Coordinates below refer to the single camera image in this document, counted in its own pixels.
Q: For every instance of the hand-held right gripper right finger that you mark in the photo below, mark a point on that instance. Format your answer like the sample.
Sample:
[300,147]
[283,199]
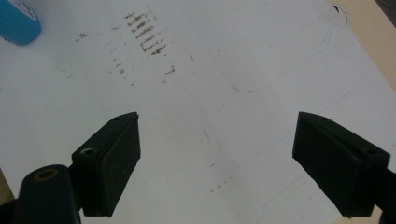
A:
[336,161]

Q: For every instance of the blue bottle with white cap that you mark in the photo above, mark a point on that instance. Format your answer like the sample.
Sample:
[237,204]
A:
[15,26]

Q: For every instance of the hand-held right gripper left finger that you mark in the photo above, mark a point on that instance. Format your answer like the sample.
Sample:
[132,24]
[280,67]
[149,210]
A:
[109,165]

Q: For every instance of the white table mat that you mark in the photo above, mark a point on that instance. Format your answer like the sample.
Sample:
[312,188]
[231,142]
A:
[218,124]

